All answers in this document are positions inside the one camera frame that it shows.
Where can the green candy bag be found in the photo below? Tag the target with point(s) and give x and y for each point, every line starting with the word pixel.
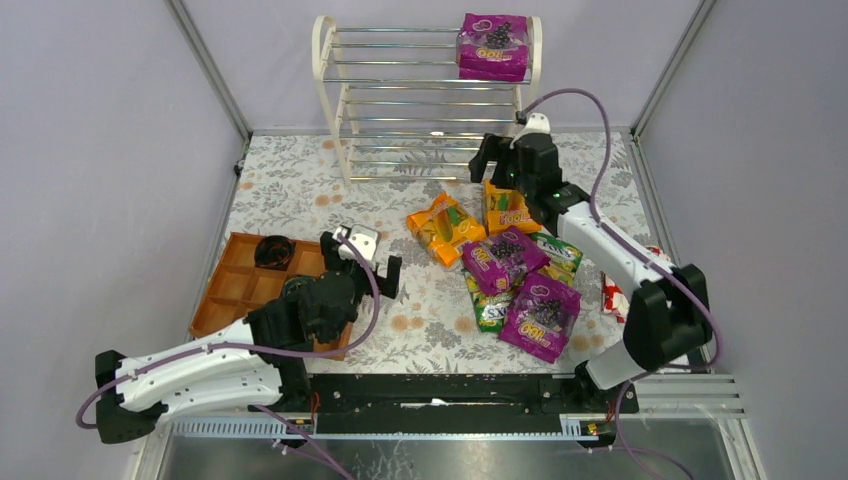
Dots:
pixel 564 258
pixel 490 310

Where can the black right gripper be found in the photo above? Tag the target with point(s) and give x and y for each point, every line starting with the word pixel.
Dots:
pixel 500 153

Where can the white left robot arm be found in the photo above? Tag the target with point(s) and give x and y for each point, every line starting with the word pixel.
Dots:
pixel 258 359

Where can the orange candy bag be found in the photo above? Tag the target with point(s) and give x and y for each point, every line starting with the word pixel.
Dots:
pixel 503 208
pixel 444 229

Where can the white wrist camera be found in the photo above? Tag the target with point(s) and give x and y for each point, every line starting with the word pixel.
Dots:
pixel 535 123
pixel 363 238

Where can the purple candy bag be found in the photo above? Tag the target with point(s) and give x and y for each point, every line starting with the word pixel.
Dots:
pixel 493 47
pixel 501 262
pixel 541 316

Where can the cream metal shelf rack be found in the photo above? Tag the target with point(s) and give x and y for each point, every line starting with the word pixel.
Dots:
pixel 395 104

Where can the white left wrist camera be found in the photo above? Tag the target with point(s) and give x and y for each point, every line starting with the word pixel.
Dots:
pixel 363 238

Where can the wooden compartment tray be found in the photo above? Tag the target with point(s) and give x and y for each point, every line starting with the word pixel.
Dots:
pixel 252 273

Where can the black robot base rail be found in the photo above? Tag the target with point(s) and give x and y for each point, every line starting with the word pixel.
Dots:
pixel 444 404

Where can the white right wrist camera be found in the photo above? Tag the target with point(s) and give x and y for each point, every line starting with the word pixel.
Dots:
pixel 535 123

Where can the red floral fabric pouch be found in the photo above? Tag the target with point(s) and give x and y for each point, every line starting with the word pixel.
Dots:
pixel 615 303

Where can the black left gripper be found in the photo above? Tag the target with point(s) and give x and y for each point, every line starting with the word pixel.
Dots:
pixel 361 270

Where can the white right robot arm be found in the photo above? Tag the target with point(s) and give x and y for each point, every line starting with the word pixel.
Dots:
pixel 669 314

